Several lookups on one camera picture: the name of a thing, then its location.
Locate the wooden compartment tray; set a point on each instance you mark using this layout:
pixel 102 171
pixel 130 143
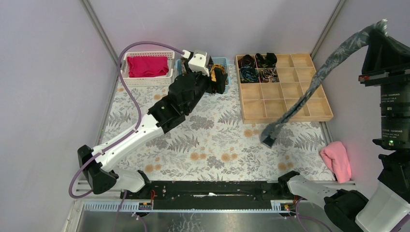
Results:
pixel 267 102

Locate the rolled black tie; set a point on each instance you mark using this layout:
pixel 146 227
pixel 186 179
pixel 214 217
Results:
pixel 266 61

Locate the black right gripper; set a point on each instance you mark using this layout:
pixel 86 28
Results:
pixel 386 58

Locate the white plastic basket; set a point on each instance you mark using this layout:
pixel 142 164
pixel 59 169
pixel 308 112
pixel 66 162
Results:
pixel 149 81

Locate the rolled navy blue tie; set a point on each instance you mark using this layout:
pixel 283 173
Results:
pixel 249 75

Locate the rolled dark red tie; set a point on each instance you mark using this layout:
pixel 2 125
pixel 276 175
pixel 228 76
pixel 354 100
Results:
pixel 247 61

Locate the yellow patterned tie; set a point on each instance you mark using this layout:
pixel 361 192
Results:
pixel 217 71

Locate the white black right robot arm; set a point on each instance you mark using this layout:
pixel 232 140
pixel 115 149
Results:
pixel 388 209

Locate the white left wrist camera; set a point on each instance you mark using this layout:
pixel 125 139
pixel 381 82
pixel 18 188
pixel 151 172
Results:
pixel 199 61

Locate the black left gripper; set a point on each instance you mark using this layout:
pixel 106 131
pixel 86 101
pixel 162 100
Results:
pixel 211 79

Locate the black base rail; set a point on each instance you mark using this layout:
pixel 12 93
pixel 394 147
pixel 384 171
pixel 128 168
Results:
pixel 211 195

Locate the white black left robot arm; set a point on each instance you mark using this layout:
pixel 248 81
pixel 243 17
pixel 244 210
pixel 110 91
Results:
pixel 98 164

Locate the grey leaf pattern tie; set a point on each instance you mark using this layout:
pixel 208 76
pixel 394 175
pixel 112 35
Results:
pixel 341 53

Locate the pink cloth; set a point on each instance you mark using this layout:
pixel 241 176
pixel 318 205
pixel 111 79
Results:
pixel 334 156

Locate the magenta cloth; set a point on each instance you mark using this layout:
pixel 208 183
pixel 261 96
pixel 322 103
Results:
pixel 147 66

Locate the rolled multicolour tie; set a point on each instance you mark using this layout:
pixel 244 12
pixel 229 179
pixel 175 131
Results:
pixel 268 75

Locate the light blue plastic basket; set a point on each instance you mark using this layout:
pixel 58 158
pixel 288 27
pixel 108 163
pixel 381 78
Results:
pixel 223 61

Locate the floral tablecloth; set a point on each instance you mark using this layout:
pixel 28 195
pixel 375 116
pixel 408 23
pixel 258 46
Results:
pixel 214 144

